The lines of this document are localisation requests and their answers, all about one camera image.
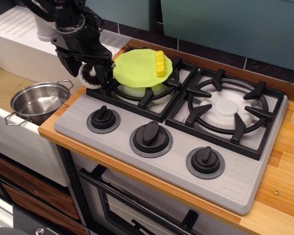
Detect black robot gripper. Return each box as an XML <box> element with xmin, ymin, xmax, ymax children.
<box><xmin>51</xmin><ymin>25</ymin><xmax>113</xmax><ymax>86</ymax></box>

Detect white toy mushroom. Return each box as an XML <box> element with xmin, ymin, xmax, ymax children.
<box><xmin>78</xmin><ymin>63</ymin><xmax>101</xmax><ymax>89</ymax></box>

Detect yellow toy fry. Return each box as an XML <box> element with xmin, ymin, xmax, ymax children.
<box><xmin>155</xmin><ymin>50</ymin><xmax>166</xmax><ymax>77</ymax></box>

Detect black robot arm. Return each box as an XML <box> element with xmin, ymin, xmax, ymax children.
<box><xmin>22</xmin><ymin>0</ymin><xmax>114</xmax><ymax>86</ymax></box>

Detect green plastic plate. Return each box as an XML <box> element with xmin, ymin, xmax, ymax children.
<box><xmin>114</xmin><ymin>49</ymin><xmax>173</xmax><ymax>88</ymax></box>

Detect small steel pot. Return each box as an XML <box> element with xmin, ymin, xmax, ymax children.
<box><xmin>4</xmin><ymin>80</ymin><xmax>74</xmax><ymax>126</ymax></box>

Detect left black stove knob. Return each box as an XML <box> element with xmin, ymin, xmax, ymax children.
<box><xmin>87</xmin><ymin>105</ymin><xmax>121</xmax><ymax>134</ymax></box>

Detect black stove knob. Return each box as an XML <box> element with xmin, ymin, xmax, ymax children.
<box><xmin>129</xmin><ymin>121</ymin><xmax>173</xmax><ymax>158</ymax></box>
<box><xmin>87</xmin><ymin>105</ymin><xmax>121</xmax><ymax>134</ymax></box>
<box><xmin>186</xmin><ymin>146</ymin><xmax>225</xmax><ymax>180</ymax></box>

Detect grey toy faucet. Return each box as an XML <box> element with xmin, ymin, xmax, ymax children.
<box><xmin>34</xmin><ymin>15</ymin><xmax>57</xmax><ymax>42</ymax></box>

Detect left black burner grate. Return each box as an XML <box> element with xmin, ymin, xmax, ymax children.
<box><xmin>86</xmin><ymin>47</ymin><xmax>198</xmax><ymax>122</ymax></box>

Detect black burner grate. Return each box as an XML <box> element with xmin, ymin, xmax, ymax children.
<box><xmin>166</xmin><ymin>68</ymin><xmax>289</xmax><ymax>160</ymax></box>
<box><xmin>86</xmin><ymin>47</ymin><xmax>198</xmax><ymax>122</ymax></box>

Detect middle black stove knob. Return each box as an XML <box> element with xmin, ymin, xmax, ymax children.
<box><xmin>129</xmin><ymin>121</ymin><xmax>173</xmax><ymax>158</ymax></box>

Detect grey toy stove top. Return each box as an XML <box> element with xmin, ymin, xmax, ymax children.
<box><xmin>54</xmin><ymin>47</ymin><xmax>289</xmax><ymax>214</ymax></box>

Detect wooden drawer fronts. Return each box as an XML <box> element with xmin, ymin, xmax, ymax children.
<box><xmin>0</xmin><ymin>153</ymin><xmax>87</xmax><ymax>235</ymax></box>

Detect toy oven door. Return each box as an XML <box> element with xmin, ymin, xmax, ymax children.
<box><xmin>77</xmin><ymin>164</ymin><xmax>236</xmax><ymax>235</ymax></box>

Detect right black stove knob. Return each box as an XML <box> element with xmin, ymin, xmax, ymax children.
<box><xmin>186</xmin><ymin>146</ymin><xmax>225</xmax><ymax>180</ymax></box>

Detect right black burner grate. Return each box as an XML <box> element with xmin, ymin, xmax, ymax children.
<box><xmin>166</xmin><ymin>68</ymin><xmax>289</xmax><ymax>160</ymax></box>

